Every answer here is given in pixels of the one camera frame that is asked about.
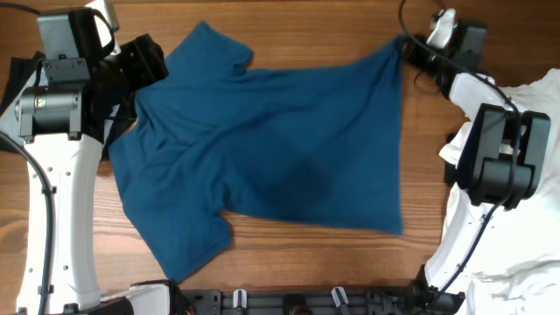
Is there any blue t-shirt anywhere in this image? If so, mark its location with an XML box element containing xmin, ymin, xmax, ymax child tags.
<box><xmin>108</xmin><ymin>23</ymin><xmax>403</xmax><ymax>282</ymax></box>

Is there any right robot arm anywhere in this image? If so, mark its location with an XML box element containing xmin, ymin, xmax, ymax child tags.
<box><xmin>403</xmin><ymin>21</ymin><xmax>551</xmax><ymax>312</ymax></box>

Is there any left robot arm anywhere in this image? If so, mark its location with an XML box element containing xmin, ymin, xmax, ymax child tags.
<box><xmin>8</xmin><ymin>35</ymin><xmax>173</xmax><ymax>314</ymax></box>

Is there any black folded garment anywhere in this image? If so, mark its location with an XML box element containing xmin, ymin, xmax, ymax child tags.
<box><xmin>0</xmin><ymin>51</ymin><xmax>47</xmax><ymax>154</ymax></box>

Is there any white garment pile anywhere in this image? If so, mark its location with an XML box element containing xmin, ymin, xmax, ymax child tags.
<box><xmin>455</xmin><ymin>68</ymin><xmax>559</xmax><ymax>314</ymax></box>

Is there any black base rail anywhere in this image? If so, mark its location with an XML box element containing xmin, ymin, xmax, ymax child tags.
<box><xmin>182</xmin><ymin>285</ymin><xmax>465</xmax><ymax>315</ymax></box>

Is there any left white rail clip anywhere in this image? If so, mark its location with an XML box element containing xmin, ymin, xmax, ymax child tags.
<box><xmin>232</xmin><ymin>289</ymin><xmax>248</xmax><ymax>310</ymax></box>

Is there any white rail clip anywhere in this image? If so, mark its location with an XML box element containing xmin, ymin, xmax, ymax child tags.
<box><xmin>232</xmin><ymin>289</ymin><xmax>248</xmax><ymax>310</ymax></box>
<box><xmin>331</xmin><ymin>286</ymin><xmax>348</xmax><ymax>309</ymax></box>

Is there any right white rail clip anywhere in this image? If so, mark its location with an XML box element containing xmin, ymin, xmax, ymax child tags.
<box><xmin>331</xmin><ymin>286</ymin><xmax>348</xmax><ymax>309</ymax></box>

